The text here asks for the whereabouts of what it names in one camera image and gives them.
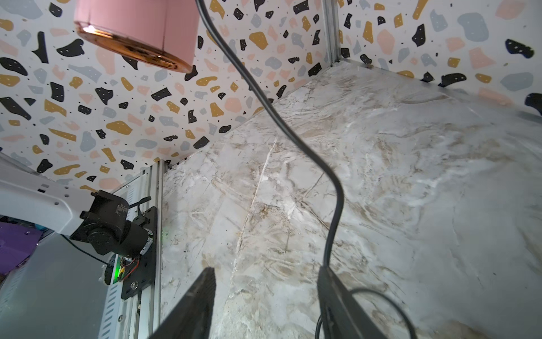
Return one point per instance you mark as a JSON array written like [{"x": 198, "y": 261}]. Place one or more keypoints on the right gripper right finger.
[{"x": 341, "y": 316}]

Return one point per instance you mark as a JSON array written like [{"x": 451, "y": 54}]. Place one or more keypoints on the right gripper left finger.
[{"x": 192, "y": 316}]

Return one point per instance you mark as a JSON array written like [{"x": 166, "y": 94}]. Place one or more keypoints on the pink hair dryer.
[{"x": 162, "y": 33}]

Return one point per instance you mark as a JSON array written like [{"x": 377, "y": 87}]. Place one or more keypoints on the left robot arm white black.
[{"x": 97, "y": 218}]

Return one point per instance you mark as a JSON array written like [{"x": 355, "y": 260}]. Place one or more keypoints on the purple object outside cell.
[{"x": 17, "y": 244}]

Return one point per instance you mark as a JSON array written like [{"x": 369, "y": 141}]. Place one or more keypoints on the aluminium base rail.
[{"x": 131, "y": 308}]

